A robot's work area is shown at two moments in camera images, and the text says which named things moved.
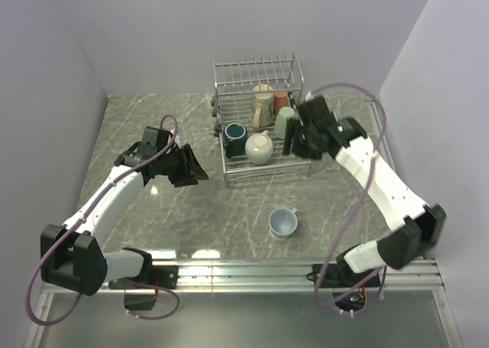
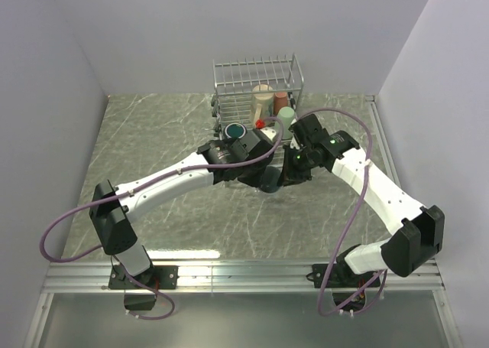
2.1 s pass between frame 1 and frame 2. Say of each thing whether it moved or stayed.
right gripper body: moved
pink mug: stayed
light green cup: stayed
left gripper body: moved
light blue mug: moved
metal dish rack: stayed
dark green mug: stayed
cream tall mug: stayed
